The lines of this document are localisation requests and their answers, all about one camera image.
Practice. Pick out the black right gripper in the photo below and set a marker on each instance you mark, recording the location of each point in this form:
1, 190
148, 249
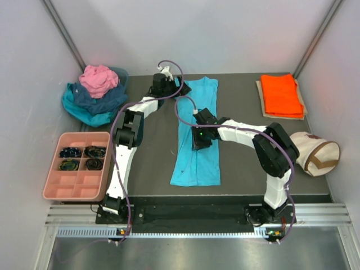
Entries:
197, 143

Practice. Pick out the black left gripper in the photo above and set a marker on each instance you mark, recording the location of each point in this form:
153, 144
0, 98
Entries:
175, 89

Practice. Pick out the light blue t shirt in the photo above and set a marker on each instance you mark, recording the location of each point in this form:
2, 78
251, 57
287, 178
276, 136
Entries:
201, 167

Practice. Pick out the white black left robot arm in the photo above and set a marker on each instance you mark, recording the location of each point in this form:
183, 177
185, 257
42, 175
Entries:
128, 132

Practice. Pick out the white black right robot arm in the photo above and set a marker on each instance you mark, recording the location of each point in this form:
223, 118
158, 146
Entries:
275, 150

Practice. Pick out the teal plastic laundry bin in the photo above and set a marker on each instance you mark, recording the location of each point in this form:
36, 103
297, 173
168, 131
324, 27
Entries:
122, 75

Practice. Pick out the pink t shirt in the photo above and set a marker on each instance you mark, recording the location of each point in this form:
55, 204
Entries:
98, 80

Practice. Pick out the folded orange t shirt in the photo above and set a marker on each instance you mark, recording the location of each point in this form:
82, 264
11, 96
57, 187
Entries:
281, 97

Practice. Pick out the dark blue t shirt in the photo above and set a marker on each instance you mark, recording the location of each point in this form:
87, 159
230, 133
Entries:
109, 103

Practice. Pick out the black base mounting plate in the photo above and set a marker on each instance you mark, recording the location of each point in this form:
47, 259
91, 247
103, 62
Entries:
187, 214

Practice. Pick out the teal t shirt in bin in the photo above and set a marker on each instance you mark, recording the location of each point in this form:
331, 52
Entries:
82, 114

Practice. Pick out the pink compartment tray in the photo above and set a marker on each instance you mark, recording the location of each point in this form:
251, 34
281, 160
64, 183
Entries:
79, 167

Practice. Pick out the cream canvas drawstring bag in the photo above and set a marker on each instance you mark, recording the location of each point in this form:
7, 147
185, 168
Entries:
317, 156

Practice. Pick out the dark hair tie blue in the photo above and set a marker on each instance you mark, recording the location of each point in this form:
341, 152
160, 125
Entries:
70, 152

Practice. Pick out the dark hair tie green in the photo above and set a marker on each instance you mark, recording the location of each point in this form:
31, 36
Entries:
69, 165

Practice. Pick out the grey slotted cable duct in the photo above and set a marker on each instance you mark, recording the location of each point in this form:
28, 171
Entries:
117, 233

